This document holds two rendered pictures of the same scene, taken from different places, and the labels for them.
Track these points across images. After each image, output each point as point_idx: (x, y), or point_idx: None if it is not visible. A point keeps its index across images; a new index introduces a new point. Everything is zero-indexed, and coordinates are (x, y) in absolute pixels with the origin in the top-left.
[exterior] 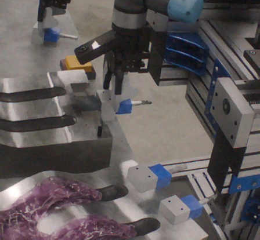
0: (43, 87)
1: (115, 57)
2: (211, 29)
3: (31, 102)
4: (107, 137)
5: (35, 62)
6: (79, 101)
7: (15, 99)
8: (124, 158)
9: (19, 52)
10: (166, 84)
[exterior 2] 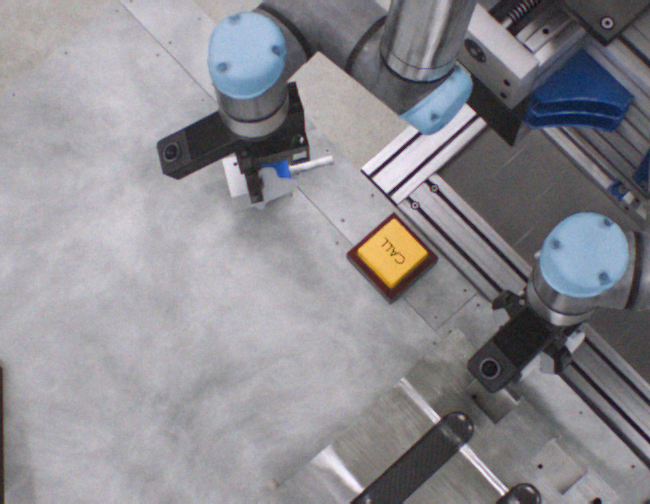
0: (420, 430)
1: (551, 346)
2: (632, 60)
3: (427, 487)
4: (609, 502)
5: (290, 275)
6: (511, 434)
7: (390, 491)
8: (608, 456)
9: (233, 260)
10: (525, 134)
